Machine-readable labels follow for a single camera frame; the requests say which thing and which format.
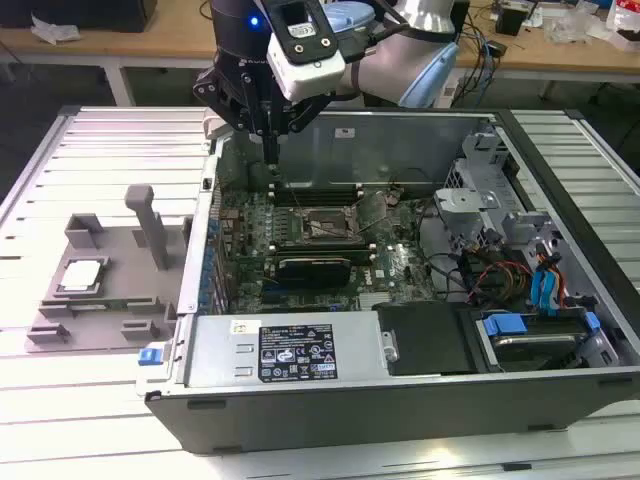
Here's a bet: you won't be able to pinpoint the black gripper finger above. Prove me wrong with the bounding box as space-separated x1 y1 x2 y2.
272 97 327 166
192 68 274 166

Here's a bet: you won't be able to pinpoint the silver square CPU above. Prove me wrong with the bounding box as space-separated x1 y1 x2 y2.
58 259 107 292

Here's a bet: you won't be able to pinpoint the CPU socket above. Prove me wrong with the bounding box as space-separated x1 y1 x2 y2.
298 204 351 244

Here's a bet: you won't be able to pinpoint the light grey case latch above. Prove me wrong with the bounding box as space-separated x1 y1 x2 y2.
203 110 232 142

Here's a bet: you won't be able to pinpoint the black cylindrical component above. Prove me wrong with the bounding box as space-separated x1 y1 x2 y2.
247 159 274 190

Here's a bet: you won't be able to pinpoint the large black box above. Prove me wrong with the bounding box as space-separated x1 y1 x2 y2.
0 0 157 32

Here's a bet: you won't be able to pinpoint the white labelled box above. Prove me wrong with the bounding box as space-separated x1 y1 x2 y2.
438 74 466 109

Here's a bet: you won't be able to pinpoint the black graphics card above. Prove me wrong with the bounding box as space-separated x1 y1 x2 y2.
234 254 352 290

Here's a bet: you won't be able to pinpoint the blue card retainer strip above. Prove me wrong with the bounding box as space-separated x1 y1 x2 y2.
197 217 224 314

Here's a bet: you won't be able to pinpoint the green motherboard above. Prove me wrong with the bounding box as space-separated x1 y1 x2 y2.
214 182 436 317

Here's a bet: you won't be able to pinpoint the silver metal drive cage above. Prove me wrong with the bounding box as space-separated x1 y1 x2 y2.
432 122 564 261

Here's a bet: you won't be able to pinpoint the crumpled white paper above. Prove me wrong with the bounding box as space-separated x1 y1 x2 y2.
29 13 82 45

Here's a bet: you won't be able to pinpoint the green RAM stick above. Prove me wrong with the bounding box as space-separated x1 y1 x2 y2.
42 297 154 307

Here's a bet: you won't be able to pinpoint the small black box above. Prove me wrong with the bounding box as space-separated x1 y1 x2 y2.
494 3 527 37

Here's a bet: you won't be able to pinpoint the black power supply label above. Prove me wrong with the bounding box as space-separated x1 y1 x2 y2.
257 322 341 384

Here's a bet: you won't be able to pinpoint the grey parts rack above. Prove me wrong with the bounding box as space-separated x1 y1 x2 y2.
24 184 194 354

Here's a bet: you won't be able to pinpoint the silver power supply unit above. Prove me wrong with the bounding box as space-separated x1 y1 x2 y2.
182 312 392 390

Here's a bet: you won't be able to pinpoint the black plastic shroud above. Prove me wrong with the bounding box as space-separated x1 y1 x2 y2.
374 301 474 377

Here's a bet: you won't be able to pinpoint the clear plastic bags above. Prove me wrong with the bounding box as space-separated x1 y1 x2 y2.
544 3 609 44

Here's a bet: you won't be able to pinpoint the black open PC case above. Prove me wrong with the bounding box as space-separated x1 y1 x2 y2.
134 104 640 456

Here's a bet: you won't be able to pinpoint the black disk in blue carrier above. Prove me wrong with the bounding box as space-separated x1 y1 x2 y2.
477 309 601 374

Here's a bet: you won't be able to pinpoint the red and white bag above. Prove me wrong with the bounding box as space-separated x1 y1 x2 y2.
606 0 640 52

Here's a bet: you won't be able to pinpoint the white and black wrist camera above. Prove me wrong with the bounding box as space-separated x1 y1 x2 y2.
266 0 347 102

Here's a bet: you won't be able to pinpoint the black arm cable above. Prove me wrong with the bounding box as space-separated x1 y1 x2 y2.
344 0 407 57

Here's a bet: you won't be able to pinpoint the silver metal latch handle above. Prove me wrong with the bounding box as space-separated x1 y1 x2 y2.
379 329 402 362

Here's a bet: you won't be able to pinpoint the wooden desk white frame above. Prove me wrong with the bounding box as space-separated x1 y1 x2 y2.
0 0 640 109

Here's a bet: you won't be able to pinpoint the orange yellow red wire bundle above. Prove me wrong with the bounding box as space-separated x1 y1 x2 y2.
462 244 535 306

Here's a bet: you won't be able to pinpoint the blue flat data wire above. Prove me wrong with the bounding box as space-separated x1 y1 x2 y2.
547 266 567 315
529 268 551 316

